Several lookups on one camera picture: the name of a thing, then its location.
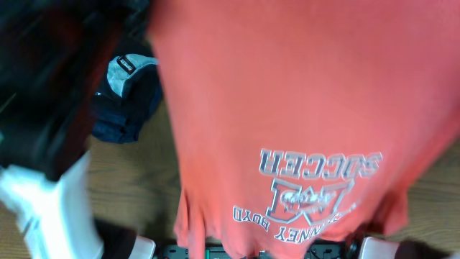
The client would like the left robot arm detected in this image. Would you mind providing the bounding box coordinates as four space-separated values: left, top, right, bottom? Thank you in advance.
1 0 155 259

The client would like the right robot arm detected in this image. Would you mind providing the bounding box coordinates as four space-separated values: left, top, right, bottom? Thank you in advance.
348 236 459 259

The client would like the red soccer t-shirt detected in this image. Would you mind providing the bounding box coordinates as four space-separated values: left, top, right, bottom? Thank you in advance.
148 0 459 258

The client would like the black patterned folded garment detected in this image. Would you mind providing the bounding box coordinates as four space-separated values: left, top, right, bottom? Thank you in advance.
106 54 158 99

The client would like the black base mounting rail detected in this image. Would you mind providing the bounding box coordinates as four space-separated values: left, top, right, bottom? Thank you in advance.
153 242 354 259

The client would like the navy blue folded garment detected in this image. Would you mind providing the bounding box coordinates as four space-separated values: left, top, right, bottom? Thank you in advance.
92 69 162 144

